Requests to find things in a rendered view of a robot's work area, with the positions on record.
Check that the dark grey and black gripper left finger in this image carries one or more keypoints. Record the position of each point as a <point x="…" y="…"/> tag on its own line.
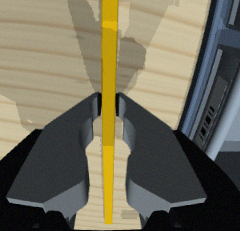
<point x="48" y="170"/>

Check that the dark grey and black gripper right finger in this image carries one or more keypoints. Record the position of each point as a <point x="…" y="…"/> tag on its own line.
<point x="167" y="171"/>

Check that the yellow bar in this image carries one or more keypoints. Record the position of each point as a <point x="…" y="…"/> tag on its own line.
<point x="109" y="28"/>

